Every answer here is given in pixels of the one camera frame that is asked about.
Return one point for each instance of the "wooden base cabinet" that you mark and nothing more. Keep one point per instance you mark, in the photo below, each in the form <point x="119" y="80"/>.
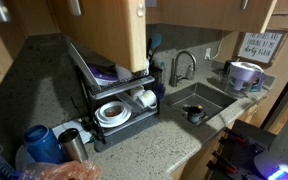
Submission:
<point x="197" y="163"/>

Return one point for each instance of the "white mug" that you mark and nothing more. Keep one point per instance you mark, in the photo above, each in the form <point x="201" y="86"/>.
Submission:
<point x="148" y="99"/>

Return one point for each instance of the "framed text sign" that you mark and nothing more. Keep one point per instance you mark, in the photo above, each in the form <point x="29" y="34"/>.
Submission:
<point x="262" y="46"/>

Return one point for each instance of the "black two-tier dish rack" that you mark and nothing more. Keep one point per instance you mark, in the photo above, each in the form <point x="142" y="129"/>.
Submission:
<point x="117" y="88"/>

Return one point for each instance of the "lavender mug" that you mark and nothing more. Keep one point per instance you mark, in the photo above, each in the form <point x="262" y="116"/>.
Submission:
<point x="244" y="78"/>

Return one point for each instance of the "white cup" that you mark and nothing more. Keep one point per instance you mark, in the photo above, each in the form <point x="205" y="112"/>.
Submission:
<point x="136" y="91"/>
<point x="123" y="72"/>

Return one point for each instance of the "clear glass container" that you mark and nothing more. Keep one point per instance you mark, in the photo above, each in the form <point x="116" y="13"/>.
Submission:
<point x="129" y="101"/>

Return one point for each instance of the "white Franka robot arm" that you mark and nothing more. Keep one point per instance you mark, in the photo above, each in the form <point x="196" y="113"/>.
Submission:
<point x="285" y="150"/>

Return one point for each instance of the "black device with red parts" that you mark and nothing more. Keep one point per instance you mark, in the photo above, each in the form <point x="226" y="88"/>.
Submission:
<point x="240" y="146"/>

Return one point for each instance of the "large white plate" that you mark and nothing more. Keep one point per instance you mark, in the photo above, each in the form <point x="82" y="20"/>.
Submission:
<point x="84" y="65"/>

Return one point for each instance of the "blue dish soap bottle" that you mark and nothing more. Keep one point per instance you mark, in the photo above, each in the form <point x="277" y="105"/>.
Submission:
<point x="160" y="91"/>

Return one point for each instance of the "teal spatula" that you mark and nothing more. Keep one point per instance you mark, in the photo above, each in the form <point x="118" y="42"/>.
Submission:
<point x="156" y="41"/>

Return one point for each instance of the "grey drain tray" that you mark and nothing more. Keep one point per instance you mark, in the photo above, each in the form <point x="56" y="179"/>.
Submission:
<point x="130" y="130"/>

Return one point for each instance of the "orange plastic bag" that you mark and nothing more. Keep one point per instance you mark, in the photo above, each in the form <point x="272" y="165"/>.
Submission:
<point x="64" y="170"/>

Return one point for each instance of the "stainless steel sink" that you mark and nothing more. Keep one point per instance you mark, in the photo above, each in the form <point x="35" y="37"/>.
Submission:
<point x="200" y="96"/>

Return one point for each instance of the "white wall outlet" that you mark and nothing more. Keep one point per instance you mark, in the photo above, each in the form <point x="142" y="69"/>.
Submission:
<point x="208" y="53"/>

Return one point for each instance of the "wooden cupboard door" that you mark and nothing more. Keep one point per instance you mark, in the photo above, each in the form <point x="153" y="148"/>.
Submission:
<point x="107" y="30"/>

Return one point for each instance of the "brushed steel faucet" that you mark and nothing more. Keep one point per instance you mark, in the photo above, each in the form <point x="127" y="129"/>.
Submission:
<point x="180" y="66"/>

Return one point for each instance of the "purple bowl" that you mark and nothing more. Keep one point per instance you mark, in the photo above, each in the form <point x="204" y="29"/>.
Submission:
<point x="103" y="75"/>

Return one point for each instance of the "black utensil holder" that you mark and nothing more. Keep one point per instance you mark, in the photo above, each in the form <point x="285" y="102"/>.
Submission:
<point x="156" y="78"/>

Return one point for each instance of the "black mug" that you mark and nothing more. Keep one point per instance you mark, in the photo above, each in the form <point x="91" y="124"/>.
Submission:
<point x="194" y="114"/>

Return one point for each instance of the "blue water bottle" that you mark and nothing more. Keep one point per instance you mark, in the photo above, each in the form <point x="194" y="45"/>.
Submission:
<point x="44" y="145"/>

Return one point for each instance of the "white stacked bowls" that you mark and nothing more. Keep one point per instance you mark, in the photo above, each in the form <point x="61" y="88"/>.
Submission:
<point x="113" y="114"/>

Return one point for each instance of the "stainless steel tumbler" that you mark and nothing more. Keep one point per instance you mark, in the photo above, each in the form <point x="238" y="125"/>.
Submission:
<point x="74" y="146"/>

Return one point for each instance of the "wooden upper cupboard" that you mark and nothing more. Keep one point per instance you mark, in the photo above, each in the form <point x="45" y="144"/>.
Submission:
<point x="204" y="13"/>

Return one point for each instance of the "white paper sheet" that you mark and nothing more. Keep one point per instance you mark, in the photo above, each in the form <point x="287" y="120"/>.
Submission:
<point x="69" y="126"/>

